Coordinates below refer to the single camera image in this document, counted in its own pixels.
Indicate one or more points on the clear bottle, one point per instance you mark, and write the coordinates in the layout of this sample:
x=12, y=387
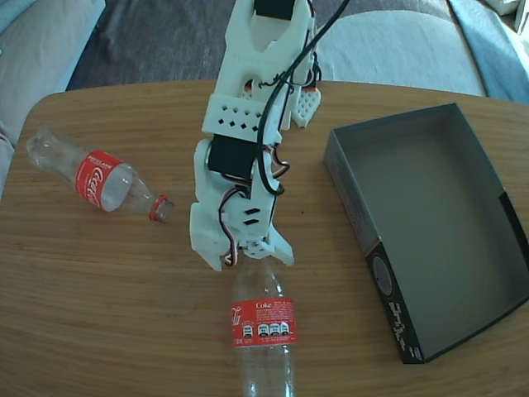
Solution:
x=93, y=182
x=264, y=326

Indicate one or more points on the grey cardboard box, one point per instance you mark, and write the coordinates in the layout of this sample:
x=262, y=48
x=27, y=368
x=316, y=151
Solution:
x=434, y=227

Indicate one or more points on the light grey sofa cushion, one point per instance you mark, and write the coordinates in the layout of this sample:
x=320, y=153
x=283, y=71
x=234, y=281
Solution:
x=405, y=49
x=37, y=62

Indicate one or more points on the light blue blanket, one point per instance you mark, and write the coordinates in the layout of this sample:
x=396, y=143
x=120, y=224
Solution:
x=496, y=54

